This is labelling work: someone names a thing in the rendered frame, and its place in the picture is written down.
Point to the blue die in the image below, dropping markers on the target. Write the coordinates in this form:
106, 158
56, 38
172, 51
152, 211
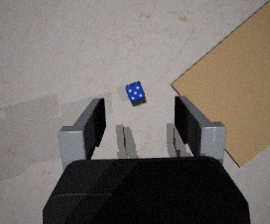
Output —
135, 91

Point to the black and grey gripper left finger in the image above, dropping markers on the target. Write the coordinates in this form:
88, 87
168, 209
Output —
78, 142

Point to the tan flat mat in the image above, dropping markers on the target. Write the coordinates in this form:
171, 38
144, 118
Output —
231, 84

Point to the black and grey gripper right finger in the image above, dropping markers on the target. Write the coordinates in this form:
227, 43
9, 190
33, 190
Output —
204, 138

